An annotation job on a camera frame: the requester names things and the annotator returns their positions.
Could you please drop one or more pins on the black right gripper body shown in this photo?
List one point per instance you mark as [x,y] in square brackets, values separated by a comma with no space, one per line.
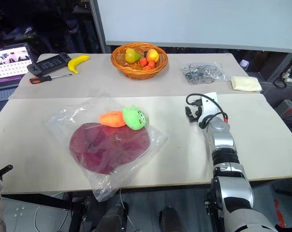
[198,113]

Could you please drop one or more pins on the grey and red box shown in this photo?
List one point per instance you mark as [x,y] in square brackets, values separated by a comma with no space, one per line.
[291,108]

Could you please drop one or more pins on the yellow-green toy pear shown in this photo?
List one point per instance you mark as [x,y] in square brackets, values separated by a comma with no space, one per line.
[132,56]

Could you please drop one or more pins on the cream folded cloth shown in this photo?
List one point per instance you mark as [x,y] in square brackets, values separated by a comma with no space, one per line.
[245,83]

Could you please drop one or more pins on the whiteboard on metal stand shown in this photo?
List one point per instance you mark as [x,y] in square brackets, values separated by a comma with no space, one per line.
[196,21]

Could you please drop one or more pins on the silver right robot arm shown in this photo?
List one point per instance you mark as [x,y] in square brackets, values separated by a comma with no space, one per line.
[229,169]

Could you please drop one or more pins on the black handheld controller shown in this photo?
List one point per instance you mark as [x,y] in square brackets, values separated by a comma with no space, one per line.
[48,64]

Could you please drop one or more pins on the open laptop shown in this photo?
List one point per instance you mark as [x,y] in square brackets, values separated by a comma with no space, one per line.
[9,65]

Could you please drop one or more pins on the green plush toy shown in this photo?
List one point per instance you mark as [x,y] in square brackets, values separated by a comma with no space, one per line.
[135,118]

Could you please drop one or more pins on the orange wicker basket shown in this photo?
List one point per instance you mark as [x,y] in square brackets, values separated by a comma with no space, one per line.
[136,71]

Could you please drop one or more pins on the yellow toy banana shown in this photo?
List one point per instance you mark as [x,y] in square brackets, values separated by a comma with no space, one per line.
[76,63]

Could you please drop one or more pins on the small red-orange toy fruit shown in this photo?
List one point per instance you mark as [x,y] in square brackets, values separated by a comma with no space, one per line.
[151,64]
[143,61]
[147,68]

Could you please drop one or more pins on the white power strip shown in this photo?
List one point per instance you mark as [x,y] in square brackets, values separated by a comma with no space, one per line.
[289,77]

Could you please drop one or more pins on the clear plastic bag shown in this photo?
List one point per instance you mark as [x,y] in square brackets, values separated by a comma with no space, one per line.
[146,142]

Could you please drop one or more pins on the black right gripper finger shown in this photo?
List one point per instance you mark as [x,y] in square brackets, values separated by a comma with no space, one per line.
[193,120]
[188,110]

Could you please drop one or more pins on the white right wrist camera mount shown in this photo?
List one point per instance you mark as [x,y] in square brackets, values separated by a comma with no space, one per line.
[209,106]

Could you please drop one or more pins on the dark red cloth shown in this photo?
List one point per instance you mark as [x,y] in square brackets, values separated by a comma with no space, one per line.
[107,149]

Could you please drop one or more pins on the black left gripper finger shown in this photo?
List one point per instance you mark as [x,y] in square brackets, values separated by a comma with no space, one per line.
[4,169]

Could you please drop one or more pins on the orange carrot plush toy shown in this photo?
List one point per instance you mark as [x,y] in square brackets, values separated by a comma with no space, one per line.
[112,119]

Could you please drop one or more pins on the yellow-orange toy fruit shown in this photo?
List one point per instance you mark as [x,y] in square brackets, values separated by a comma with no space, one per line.
[152,55]

